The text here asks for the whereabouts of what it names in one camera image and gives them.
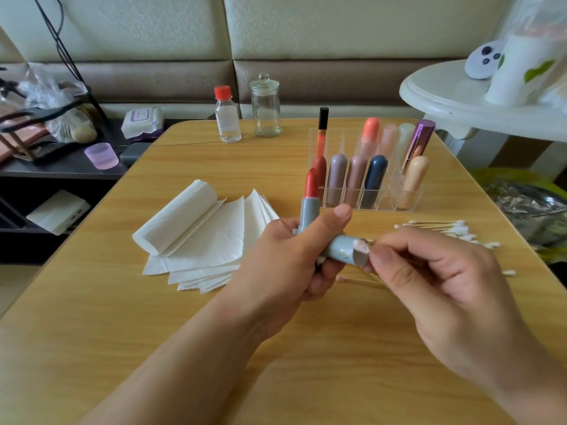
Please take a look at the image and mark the person's right hand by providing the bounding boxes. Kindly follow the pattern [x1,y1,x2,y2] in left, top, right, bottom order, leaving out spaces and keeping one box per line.
[365,227,567,413]

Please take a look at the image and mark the person's left hand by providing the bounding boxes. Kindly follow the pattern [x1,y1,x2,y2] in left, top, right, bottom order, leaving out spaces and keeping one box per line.
[217,203,356,337]

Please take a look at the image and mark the pile of cotton swabs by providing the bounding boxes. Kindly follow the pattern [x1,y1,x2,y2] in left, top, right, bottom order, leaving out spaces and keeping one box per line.
[394,218,517,278]

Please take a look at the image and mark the stack of white tissues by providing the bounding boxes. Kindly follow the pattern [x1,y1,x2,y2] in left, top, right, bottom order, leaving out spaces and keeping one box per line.
[133,179,281,294]

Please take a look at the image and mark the grey-blue lipstick cap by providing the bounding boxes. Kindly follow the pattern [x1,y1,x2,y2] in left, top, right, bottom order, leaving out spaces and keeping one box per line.
[323,234,372,269]

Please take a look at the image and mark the red lipstick grey-blue tube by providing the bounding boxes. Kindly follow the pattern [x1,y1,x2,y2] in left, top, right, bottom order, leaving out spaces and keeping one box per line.
[298,168,322,236]

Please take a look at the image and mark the thin wooden cotton swab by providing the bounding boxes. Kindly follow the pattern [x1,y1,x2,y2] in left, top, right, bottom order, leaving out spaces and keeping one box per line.
[337,276,386,287]

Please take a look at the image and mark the red lipstick mauve tube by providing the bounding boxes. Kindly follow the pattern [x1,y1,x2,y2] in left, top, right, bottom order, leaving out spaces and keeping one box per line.
[327,153,348,207]

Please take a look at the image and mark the white tissue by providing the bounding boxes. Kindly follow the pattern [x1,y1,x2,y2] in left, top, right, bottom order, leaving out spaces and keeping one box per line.
[133,179,220,256]

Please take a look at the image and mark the red lipstick dusty pink tube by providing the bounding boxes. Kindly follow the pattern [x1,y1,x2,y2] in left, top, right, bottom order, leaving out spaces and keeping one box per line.
[346,155,368,209]

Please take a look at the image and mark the red lipstick navy tube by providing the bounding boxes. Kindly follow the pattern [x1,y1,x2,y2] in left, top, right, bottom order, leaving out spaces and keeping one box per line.
[362,155,389,211]

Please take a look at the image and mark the clear acrylic lipstick organizer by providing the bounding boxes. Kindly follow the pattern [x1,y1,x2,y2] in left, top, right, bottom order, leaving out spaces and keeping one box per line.
[317,107,436,211]

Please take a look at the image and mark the person's left forearm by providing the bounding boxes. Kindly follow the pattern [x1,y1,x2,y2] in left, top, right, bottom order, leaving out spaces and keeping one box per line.
[80,309,258,425]

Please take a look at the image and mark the yellow-green bin with bag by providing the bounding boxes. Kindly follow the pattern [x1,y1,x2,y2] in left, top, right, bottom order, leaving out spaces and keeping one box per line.
[474,166,567,262]

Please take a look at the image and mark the clear bottle red cap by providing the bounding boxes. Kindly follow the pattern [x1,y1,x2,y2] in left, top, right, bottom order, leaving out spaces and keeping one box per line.
[214,84,243,143]

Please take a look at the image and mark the glass jar with lid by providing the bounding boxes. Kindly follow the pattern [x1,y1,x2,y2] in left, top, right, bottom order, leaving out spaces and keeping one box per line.
[249,72,283,138]

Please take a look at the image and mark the wet wipes pack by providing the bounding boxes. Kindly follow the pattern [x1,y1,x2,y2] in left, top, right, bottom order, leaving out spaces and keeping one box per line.
[121,107,165,140]

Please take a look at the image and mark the white round side table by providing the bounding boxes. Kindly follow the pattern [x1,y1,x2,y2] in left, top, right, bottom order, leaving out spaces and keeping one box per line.
[399,59,567,142]

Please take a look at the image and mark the small purple plastic cup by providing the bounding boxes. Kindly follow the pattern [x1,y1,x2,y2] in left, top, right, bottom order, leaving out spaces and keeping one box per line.
[84,142,120,171]

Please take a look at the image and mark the white power bank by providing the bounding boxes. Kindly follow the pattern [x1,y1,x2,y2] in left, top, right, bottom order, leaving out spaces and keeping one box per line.
[27,190,92,236]

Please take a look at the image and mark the black low shelf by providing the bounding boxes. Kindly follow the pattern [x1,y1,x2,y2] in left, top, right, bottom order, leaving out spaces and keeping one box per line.
[0,119,200,264]

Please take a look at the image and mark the white mug green leaf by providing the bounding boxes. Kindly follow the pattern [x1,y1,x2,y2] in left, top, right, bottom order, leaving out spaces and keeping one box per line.
[485,31,567,107]

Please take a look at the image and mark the white panda figure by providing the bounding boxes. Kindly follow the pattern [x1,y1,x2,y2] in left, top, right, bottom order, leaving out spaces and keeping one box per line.
[465,41,504,81]

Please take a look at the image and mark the beige padded backrest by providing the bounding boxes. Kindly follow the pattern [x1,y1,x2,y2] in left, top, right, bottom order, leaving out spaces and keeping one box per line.
[0,0,515,107]

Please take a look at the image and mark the crumpled clear plastic bag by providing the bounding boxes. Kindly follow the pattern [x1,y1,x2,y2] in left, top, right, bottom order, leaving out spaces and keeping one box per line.
[22,61,99,144]

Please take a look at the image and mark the pink tray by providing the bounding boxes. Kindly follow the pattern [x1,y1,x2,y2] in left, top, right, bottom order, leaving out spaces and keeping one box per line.
[0,119,45,165]

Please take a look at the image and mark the black cables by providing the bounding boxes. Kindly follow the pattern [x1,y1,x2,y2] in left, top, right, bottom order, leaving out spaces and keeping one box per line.
[31,0,103,116]

